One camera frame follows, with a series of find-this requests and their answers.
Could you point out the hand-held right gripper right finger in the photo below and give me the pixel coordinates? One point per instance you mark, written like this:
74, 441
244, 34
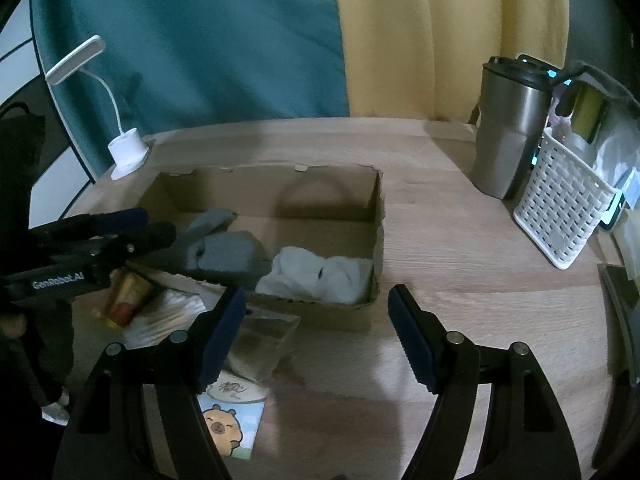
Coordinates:
411, 340

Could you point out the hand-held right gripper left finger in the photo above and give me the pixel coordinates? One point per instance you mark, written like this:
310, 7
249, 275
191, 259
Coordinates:
224, 332

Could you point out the grey sock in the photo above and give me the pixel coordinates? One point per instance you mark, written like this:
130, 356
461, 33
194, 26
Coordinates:
231, 255

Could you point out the dark grey curtain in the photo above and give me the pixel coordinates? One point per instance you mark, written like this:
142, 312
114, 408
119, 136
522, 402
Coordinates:
600, 15

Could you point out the cardboard box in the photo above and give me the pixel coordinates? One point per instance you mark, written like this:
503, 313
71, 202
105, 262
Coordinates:
300, 200

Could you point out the yellow canister with red label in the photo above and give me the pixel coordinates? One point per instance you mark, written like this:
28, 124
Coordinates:
127, 296

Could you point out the yellow-green bottle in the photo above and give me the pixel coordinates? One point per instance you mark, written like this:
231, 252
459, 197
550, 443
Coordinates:
588, 110

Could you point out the crumpled clear plastic bag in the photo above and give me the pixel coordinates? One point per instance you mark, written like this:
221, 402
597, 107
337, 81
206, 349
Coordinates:
623, 150

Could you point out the steel tumbler with black lid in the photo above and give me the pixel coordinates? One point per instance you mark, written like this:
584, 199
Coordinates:
505, 135

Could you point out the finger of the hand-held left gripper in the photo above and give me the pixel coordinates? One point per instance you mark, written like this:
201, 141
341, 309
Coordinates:
150, 237
122, 218

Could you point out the yellow curtain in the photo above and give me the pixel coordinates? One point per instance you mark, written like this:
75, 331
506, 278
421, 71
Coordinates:
425, 35

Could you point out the person's left hand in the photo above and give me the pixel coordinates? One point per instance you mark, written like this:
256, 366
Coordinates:
11, 326

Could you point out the cartoon animal packet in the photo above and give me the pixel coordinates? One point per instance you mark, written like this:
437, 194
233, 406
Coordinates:
230, 421

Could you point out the clear plastic bag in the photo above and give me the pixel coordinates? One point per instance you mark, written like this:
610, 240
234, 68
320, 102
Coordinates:
623, 150
265, 341

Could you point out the black frame with cyan lights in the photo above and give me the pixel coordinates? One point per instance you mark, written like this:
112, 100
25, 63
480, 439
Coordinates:
537, 63

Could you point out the teal curtain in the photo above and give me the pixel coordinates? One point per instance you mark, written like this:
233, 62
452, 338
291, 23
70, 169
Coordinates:
200, 40

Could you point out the white plastic basket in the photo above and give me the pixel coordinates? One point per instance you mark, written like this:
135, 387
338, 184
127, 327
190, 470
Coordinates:
555, 201

